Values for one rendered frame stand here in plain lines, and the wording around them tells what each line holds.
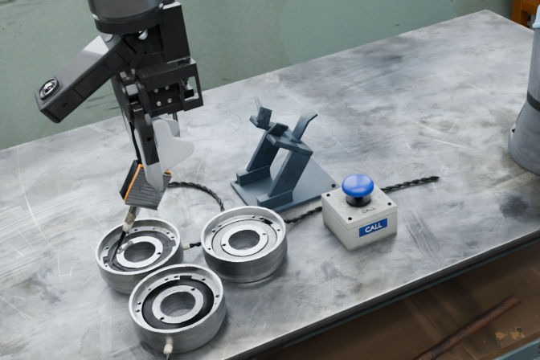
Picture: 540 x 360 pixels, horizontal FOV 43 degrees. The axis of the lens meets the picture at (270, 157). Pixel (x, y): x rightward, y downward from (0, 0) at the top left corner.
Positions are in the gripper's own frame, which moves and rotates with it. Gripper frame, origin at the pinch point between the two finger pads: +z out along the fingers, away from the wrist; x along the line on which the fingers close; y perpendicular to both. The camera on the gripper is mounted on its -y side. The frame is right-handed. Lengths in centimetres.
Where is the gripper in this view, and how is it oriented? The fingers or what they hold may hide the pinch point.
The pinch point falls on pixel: (148, 176)
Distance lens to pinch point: 81.4
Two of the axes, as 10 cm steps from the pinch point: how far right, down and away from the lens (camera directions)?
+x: -4.2, -4.6, 7.8
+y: 9.0, -3.1, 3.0
